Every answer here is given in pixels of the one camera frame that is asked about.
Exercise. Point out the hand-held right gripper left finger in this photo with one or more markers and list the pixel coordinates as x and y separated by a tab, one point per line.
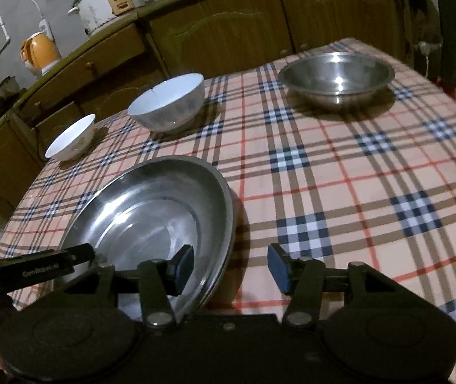
184	266

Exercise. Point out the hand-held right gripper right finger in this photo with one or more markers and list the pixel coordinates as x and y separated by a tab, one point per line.
280	268

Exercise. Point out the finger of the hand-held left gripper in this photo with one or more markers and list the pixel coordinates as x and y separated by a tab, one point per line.
82	254

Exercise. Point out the small white bowl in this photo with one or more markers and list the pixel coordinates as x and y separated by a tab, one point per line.
72	140

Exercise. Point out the large white bowl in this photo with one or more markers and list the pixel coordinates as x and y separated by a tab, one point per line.
164	104

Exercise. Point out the deep steel bowl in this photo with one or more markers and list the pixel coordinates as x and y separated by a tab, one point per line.
336	76

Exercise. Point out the plaid tablecloth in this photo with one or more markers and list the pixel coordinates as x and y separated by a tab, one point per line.
332	192

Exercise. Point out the dull metal pot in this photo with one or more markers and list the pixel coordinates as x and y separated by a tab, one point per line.
8	88

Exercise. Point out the orange electric kettle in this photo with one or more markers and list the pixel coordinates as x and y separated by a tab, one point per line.
44	52

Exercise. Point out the wooden cabinet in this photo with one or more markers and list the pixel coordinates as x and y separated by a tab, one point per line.
232	28

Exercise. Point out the red floor object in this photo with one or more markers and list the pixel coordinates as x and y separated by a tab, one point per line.
447	87

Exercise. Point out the white rice cooker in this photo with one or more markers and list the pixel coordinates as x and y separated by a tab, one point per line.
100	4

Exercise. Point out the small white plug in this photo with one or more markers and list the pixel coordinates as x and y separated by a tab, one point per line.
425	47

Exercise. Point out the white wall socket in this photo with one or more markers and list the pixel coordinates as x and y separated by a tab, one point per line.
43	27

